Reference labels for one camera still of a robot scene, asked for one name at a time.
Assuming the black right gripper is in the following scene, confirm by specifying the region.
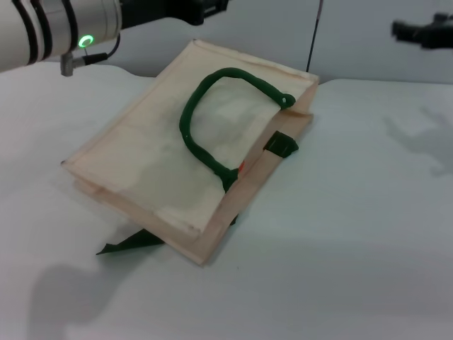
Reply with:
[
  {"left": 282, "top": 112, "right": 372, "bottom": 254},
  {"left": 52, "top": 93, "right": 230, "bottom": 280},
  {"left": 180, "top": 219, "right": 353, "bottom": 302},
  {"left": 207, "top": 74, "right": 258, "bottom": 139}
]
[{"left": 391, "top": 12, "right": 453, "bottom": 50}]

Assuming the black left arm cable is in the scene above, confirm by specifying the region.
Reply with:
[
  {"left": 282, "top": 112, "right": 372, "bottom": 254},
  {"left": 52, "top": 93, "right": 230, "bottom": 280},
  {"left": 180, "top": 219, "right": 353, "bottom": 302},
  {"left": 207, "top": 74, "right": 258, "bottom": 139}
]
[{"left": 59, "top": 33, "right": 122, "bottom": 77}]

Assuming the beige handbag with green handles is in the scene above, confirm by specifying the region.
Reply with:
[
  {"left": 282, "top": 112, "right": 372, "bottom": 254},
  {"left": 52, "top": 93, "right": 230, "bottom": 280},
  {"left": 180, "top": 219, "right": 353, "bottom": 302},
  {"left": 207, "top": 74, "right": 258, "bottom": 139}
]
[{"left": 59, "top": 38, "right": 321, "bottom": 268}]

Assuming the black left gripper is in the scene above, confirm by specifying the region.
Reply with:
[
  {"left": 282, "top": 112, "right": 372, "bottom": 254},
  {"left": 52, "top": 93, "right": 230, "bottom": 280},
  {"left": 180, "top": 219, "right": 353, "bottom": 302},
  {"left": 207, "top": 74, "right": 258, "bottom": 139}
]
[{"left": 120, "top": 0, "right": 231, "bottom": 30}]

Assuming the thin dark background pole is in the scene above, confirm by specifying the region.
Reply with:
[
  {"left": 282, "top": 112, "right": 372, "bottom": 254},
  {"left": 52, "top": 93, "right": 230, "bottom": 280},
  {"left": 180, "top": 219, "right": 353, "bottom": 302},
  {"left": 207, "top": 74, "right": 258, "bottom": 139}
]
[{"left": 306, "top": 0, "right": 323, "bottom": 74}]

